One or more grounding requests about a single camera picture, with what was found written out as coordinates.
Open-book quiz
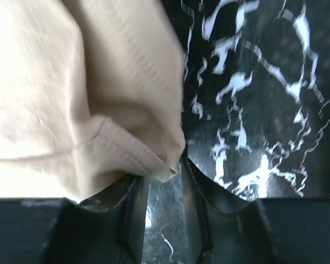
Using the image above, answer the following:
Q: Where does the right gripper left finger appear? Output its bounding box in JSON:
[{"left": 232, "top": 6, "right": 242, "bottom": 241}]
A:
[{"left": 0, "top": 177, "right": 149, "bottom": 263}]

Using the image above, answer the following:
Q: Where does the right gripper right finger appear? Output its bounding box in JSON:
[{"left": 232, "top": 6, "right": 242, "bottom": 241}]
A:
[{"left": 181, "top": 157, "right": 330, "bottom": 263}]

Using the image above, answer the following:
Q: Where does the beige t shirt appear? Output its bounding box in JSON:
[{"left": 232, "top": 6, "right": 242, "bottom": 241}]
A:
[{"left": 0, "top": 1, "right": 185, "bottom": 202}]

